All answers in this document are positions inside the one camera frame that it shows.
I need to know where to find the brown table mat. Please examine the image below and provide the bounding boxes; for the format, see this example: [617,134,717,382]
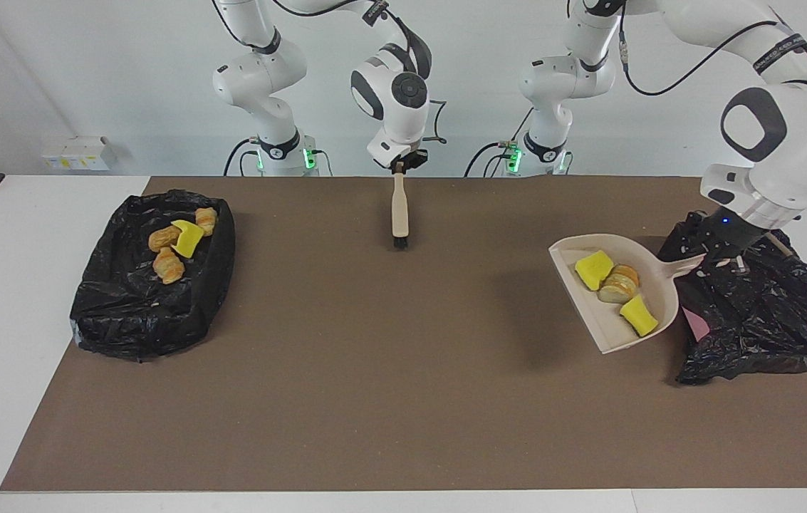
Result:
[0,176,807,492]

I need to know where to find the black base cable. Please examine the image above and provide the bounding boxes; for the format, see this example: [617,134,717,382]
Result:
[224,138,263,177]
[464,139,518,177]

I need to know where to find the orange striped croissant toy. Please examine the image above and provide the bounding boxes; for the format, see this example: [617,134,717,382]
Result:
[152,247,186,285]
[598,264,640,305]

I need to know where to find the pink bin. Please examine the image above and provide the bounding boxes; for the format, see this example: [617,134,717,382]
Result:
[681,305,710,343]

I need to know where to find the beige brush with black bristles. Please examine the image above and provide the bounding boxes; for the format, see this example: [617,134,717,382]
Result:
[391,162,410,249]

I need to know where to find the crumpled black trash bag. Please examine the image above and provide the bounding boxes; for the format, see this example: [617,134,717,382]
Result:
[657,219,807,387]

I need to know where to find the yellow sponge piece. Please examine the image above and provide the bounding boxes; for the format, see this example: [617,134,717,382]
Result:
[171,219,205,259]
[619,294,660,338]
[574,250,615,291]

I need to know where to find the bin lined with black bag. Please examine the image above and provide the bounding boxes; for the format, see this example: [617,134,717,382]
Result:
[68,189,237,362]

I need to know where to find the white wall socket box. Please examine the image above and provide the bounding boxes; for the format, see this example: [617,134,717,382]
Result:
[42,137,118,172]

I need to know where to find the brown oval bread toy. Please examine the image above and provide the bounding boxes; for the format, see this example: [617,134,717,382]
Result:
[147,225,182,253]

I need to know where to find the beige plastic dustpan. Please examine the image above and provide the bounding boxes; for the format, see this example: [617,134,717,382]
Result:
[548,233,707,355]

